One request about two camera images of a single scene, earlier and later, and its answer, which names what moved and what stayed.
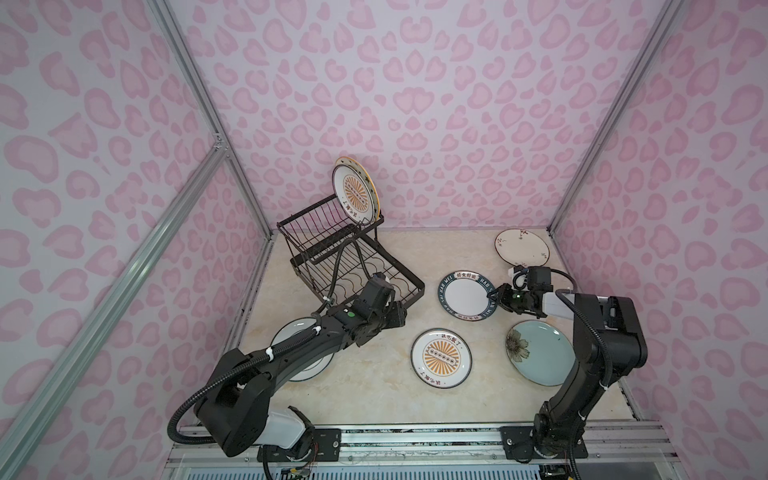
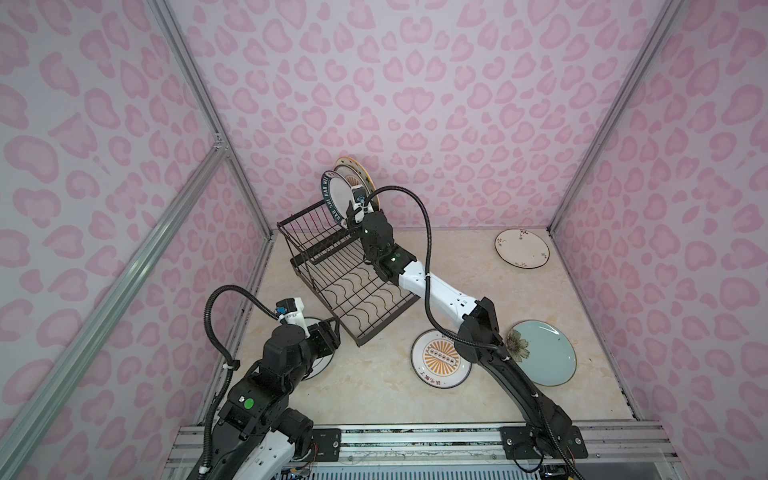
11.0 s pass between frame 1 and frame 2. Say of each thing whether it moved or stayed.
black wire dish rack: stayed
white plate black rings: stayed
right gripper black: moved
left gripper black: moved
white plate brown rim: stayed
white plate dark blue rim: moved
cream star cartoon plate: stayed
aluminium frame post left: stayed
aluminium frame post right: stayed
